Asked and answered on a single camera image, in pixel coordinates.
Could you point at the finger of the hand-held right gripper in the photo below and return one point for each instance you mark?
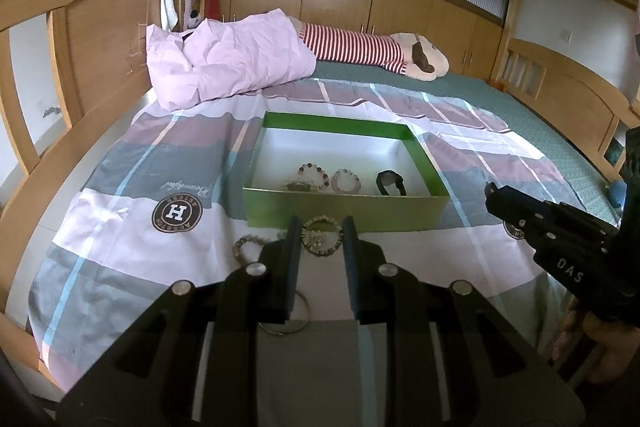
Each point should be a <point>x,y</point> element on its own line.
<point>560,239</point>
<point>550,213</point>

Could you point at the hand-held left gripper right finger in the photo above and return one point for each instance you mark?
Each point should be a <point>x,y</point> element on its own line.
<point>351,272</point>

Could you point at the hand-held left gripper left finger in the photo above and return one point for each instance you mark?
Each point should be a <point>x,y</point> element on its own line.
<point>295,272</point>

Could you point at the green cardboard box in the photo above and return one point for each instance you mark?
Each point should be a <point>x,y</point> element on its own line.
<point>345,214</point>

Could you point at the translucent bangle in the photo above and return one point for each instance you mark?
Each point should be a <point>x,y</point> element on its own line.
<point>300,186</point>

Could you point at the black wristwatch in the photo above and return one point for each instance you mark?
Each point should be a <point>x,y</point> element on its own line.
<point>390,179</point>

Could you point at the person's right hand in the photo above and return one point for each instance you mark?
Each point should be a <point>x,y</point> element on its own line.
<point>610,347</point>

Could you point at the silver bangle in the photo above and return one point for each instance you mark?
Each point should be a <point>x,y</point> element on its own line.
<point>306,309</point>

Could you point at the plaid bed sheet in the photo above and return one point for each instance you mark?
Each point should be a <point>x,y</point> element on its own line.
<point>125,267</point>

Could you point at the pink pillow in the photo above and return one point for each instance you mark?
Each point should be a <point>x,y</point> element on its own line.
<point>230,57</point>

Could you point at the striped long plush toy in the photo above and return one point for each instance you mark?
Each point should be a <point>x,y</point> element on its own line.
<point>350,47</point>

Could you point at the wooden bunk bed frame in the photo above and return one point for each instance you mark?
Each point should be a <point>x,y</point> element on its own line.
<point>100,37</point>

